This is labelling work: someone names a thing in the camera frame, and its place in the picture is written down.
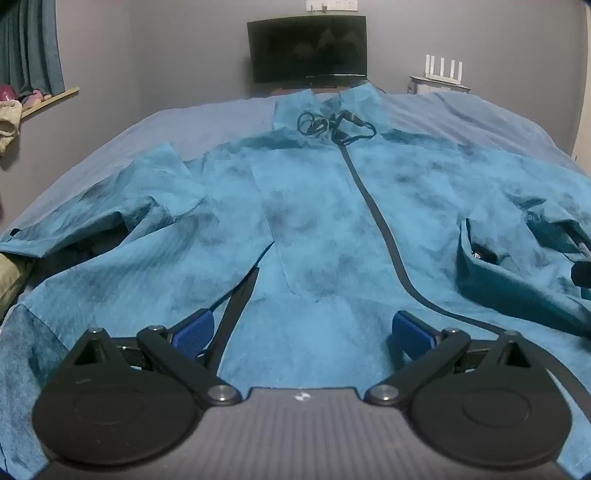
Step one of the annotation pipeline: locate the blue zip jacket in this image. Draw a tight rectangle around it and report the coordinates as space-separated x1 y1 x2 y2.
0 82 591 480

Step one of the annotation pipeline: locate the white router with antennas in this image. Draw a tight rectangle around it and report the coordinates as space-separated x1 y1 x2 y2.
424 54 465 80

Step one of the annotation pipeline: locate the pink cloth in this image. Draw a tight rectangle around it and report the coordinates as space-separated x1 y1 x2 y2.
18 90 52 110

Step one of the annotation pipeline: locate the beige crumpled cloth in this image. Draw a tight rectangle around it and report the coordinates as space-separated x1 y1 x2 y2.
0 100 23 156

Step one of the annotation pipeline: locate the white wall power strip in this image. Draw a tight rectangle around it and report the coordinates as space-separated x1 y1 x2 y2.
305 0 359 11

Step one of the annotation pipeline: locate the olive green pillow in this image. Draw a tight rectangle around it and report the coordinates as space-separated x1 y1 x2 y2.
0 253 34 320

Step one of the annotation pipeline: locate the grey-blue fleece blanket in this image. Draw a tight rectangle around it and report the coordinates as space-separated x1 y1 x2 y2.
0 86 591 333

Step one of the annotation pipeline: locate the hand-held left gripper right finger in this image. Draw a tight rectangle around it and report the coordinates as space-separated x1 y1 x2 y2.
364 310 533 408

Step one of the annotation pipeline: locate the black monitor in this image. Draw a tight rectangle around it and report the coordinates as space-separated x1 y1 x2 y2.
247 15 368 88

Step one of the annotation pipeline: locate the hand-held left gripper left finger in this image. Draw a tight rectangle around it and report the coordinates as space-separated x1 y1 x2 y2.
69 310 242 408

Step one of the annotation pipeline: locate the white side table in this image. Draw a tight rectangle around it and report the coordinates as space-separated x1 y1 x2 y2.
407 75 472 96

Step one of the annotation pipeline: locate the teal curtain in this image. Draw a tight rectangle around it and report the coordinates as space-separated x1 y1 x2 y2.
0 0 65 100

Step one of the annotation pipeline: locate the wooden window sill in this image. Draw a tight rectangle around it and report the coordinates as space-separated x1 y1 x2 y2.
21 87 80 118

